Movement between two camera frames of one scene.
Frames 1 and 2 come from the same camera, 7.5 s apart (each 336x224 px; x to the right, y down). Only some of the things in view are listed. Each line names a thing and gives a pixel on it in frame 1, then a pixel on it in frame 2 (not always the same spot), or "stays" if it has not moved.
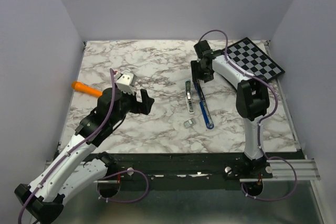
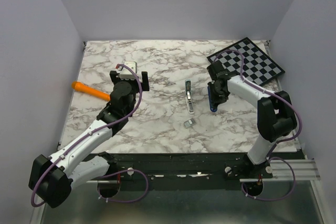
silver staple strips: x=189 y=123 stays
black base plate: x=211 y=171 stays
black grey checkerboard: x=247 y=55 stays
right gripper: x=196 y=75 to x=220 y=100
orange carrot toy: x=80 y=86 stays
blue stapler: x=203 y=106 to x=213 y=109
